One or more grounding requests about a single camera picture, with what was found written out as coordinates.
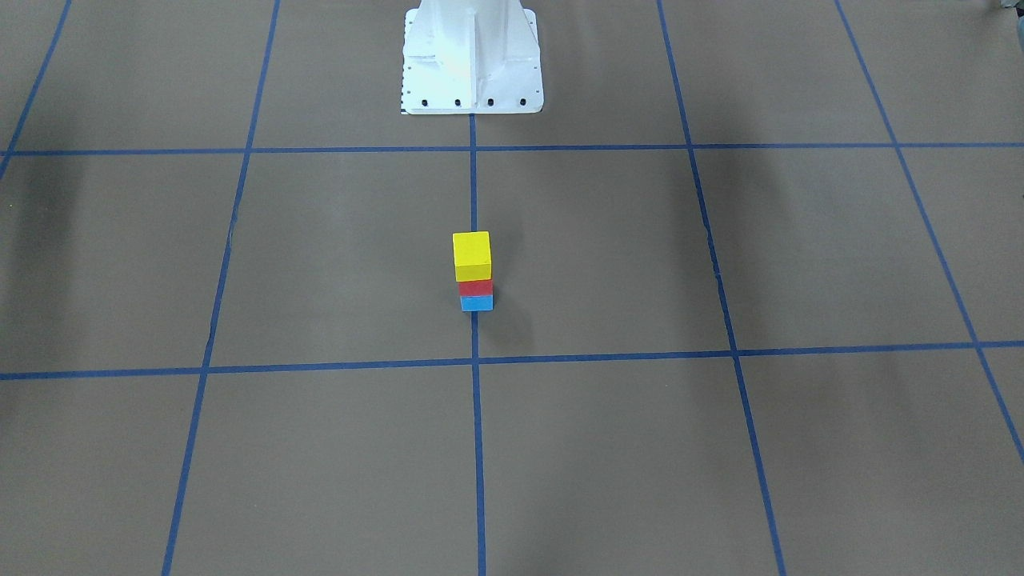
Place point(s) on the white pedestal column base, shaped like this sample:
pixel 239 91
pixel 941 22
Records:
pixel 471 57

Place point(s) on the yellow cube block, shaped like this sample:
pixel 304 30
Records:
pixel 472 256

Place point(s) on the blue cube block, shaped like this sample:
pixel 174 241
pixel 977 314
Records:
pixel 477 302

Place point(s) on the red cube block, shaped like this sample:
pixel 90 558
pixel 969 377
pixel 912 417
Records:
pixel 476 288

